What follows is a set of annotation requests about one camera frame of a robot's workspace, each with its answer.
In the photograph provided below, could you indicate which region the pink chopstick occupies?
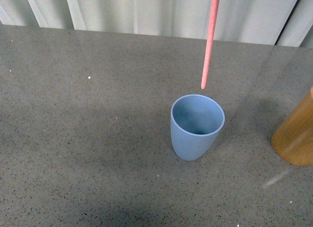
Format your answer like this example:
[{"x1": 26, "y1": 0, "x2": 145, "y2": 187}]
[{"x1": 201, "y1": 0, "x2": 220, "y2": 90}]

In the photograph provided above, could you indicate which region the blue plastic cup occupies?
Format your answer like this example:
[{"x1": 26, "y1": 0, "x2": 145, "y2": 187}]
[{"x1": 170, "y1": 94, "x2": 225, "y2": 161}]

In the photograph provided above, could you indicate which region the wooden chopstick holder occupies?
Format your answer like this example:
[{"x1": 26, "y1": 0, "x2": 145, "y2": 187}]
[{"x1": 271, "y1": 90, "x2": 313, "y2": 166}]

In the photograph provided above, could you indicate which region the white curtain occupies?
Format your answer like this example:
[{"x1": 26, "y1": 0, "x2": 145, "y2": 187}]
[{"x1": 0, "y1": 0, "x2": 313, "y2": 48}]

